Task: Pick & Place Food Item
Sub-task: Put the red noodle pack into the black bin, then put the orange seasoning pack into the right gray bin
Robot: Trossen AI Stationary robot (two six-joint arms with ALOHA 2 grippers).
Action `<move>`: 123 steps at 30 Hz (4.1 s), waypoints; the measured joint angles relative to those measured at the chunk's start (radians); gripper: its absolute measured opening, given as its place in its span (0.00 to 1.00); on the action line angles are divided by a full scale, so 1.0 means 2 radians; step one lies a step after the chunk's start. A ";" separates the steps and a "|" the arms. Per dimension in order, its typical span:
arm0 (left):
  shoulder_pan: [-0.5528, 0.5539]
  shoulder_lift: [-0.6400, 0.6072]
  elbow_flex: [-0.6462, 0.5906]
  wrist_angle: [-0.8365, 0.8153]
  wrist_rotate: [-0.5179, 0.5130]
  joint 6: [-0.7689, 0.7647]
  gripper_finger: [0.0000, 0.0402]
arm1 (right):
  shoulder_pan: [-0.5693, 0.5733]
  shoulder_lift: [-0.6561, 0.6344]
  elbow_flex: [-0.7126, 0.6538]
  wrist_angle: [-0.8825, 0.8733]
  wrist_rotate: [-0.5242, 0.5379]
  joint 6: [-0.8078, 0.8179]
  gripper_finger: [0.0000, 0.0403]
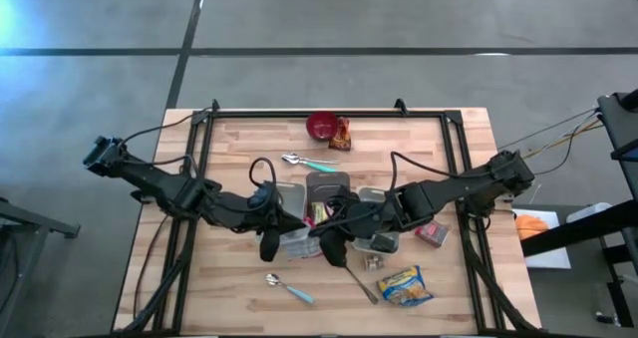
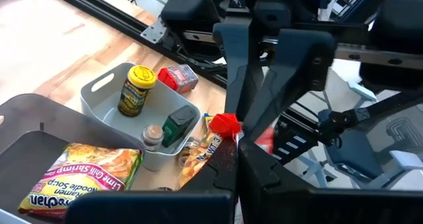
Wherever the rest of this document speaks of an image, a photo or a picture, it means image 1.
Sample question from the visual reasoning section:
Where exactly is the light grey plastic bin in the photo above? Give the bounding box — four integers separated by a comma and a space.
351, 186, 403, 255
276, 180, 308, 247

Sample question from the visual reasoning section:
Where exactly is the red bowl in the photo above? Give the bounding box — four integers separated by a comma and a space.
305, 111, 339, 142

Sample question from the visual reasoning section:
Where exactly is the dark metal spoon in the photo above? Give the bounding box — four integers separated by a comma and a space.
343, 263, 380, 306

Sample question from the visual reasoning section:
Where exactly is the white container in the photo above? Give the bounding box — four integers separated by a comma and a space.
565, 201, 613, 224

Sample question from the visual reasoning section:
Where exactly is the lime chili ramen packet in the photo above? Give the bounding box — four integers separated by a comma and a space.
310, 201, 330, 225

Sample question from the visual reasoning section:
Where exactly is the plain silver spoon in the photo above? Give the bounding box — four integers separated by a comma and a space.
283, 152, 340, 166

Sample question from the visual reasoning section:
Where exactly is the teal-handled spoon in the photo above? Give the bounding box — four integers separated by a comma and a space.
281, 153, 338, 174

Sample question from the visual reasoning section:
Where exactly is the black aluminium rig frame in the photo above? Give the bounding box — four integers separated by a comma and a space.
122, 98, 542, 335

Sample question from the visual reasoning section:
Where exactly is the orange-red foil snack packet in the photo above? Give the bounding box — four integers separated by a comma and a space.
328, 117, 353, 153

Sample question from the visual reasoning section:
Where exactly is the light-blue-handled spoon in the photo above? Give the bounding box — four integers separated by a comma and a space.
264, 272, 316, 305

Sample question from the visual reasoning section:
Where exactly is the white sheet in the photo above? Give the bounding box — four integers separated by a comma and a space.
512, 207, 573, 270

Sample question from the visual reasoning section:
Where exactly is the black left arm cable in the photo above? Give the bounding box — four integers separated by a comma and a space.
119, 108, 278, 214

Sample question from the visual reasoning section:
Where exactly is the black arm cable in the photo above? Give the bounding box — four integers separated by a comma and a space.
119, 108, 278, 214
388, 151, 499, 197

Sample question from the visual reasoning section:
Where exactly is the red box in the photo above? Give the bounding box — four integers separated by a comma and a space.
414, 220, 450, 249

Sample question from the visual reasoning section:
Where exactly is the small black device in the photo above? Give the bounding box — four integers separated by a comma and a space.
595, 311, 622, 327

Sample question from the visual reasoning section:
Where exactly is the dark grey plastic bin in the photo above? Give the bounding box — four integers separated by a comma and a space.
304, 170, 351, 229

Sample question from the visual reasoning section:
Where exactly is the grey metal table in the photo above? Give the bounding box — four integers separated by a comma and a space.
0, 196, 81, 329

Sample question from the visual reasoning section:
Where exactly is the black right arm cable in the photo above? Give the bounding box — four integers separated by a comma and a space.
388, 151, 499, 197

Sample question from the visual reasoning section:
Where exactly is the black equipment stand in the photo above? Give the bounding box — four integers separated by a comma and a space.
520, 89, 638, 329

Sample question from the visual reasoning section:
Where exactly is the orange object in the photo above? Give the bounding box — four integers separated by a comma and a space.
514, 213, 549, 241

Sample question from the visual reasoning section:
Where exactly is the yellow and blue ramen packet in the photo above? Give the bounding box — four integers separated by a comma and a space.
376, 263, 435, 308

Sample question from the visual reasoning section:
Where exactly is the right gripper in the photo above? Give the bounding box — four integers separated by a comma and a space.
309, 190, 381, 268

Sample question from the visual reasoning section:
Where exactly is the thin cable bundle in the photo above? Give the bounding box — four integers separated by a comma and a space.
495, 107, 602, 160

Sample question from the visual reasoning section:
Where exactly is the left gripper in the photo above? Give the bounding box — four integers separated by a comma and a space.
242, 181, 308, 263

